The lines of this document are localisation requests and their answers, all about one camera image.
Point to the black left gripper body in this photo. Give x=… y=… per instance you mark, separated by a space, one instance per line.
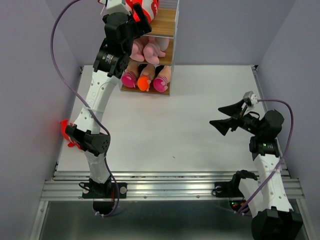
x=135 y=33

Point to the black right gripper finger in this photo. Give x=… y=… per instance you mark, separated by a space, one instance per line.
x=224 y=125
x=236 y=109

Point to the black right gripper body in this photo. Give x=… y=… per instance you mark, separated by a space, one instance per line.
x=249 y=123

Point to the red fish plush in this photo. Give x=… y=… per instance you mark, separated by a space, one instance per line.
x=149 y=7

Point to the pink pig plush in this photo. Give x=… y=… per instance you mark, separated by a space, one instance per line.
x=155 y=49
x=137 y=51

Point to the boy doll pink shorts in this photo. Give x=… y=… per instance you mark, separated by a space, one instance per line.
x=130 y=75

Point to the boy doll orange shorts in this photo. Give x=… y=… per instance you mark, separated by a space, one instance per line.
x=146 y=76

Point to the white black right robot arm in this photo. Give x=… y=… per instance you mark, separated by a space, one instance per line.
x=263 y=194

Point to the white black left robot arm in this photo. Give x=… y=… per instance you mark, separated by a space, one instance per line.
x=121 y=26

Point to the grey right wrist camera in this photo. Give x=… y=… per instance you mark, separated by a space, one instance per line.
x=250 y=99

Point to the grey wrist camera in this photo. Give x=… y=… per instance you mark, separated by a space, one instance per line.
x=250 y=99
x=114 y=6

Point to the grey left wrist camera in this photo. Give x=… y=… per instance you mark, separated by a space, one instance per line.
x=114 y=6

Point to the wooden three-tier wire shelf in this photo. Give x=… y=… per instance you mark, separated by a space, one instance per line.
x=163 y=25

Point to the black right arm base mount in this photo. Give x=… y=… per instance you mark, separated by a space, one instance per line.
x=230 y=189

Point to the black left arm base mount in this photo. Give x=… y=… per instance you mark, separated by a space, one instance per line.
x=106 y=197

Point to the aluminium mounting rail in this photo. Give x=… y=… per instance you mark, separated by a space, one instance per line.
x=141 y=186

